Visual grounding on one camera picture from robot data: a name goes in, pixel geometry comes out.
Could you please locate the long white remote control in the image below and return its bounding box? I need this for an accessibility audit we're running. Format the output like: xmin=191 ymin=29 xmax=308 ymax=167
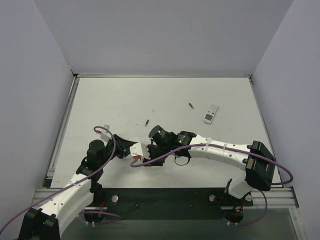
xmin=133 ymin=137 xmax=142 ymax=143

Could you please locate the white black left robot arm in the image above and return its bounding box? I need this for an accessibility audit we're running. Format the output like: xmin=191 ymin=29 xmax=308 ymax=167
xmin=18 ymin=135 xmax=135 ymax=240

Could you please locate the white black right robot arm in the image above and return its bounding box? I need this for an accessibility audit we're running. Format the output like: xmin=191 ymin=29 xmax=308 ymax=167
xmin=147 ymin=125 xmax=276 ymax=199

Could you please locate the small white remote with buttons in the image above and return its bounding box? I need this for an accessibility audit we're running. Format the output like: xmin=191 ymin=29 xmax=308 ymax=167
xmin=203 ymin=104 xmax=219 ymax=124

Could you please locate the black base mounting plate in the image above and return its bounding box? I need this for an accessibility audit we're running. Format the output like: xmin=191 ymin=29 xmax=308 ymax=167
xmin=83 ymin=187 xmax=253 ymax=223

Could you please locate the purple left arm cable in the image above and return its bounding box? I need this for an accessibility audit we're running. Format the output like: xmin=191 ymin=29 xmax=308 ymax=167
xmin=0 ymin=125 xmax=123 ymax=236

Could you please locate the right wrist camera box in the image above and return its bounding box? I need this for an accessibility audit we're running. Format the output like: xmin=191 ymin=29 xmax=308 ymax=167
xmin=129 ymin=142 xmax=151 ymax=161

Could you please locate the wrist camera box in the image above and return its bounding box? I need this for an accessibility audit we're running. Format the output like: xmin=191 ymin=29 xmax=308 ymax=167
xmin=129 ymin=142 xmax=151 ymax=161
xmin=100 ymin=124 xmax=112 ymax=143

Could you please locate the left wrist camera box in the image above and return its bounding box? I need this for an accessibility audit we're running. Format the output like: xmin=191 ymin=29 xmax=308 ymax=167
xmin=100 ymin=124 xmax=112 ymax=143

